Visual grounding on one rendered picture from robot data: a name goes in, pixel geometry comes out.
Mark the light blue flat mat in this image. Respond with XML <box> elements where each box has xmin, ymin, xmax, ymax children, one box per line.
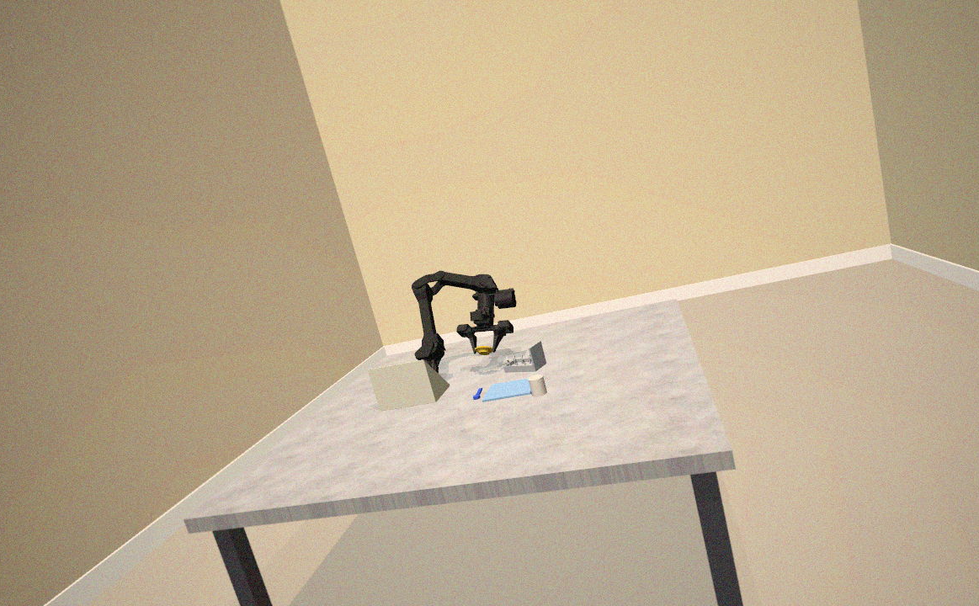
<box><xmin>482</xmin><ymin>379</ymin><xmax>531</xmax><ymax>402</ymax></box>

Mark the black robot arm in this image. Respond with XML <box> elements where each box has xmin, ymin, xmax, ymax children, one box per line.
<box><xmin>412</xmin><ymin>270</ymin><xmax>516</xmax><ymax>373</ymax></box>

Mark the grey dish rack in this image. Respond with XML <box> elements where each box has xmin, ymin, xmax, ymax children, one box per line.
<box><xmin>503</xmin><ymin>341</ymin><xmax>546</xmax><ymax>373</ymax></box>

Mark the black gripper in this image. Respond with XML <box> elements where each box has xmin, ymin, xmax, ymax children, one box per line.
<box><xmin>456</xmin><ymin>308</ymin><xmax>513</xmax><ymax>354</ymax></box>

